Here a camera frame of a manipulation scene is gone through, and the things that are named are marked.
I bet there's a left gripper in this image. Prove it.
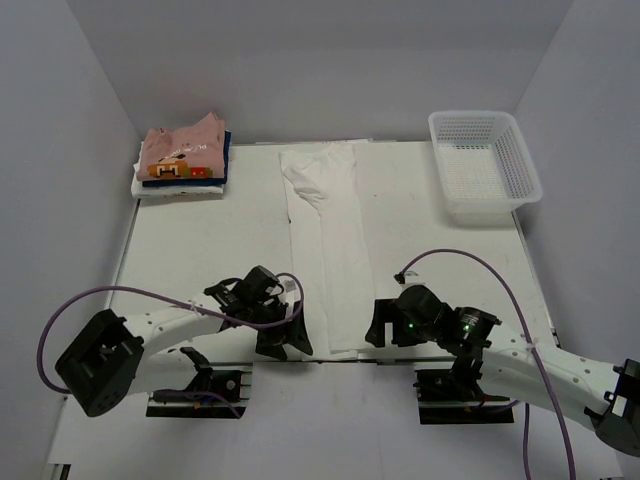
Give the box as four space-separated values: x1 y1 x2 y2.
245 299 312 360

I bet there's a white printed t shirt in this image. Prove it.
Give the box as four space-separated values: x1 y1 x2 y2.
279 143 375 353

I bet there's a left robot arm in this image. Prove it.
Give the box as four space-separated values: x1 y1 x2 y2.
55 266 313 418

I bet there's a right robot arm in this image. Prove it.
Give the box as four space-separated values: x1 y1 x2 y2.
365 284 639 457

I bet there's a pink folded t shirt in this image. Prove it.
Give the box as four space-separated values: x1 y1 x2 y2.
136 112 226 182

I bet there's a white plastic basket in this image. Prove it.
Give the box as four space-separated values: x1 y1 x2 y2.
428 110 543 215

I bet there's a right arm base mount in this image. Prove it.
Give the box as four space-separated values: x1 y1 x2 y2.
413 361 517 426

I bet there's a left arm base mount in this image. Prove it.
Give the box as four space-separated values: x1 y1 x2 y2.
146 366 252 420

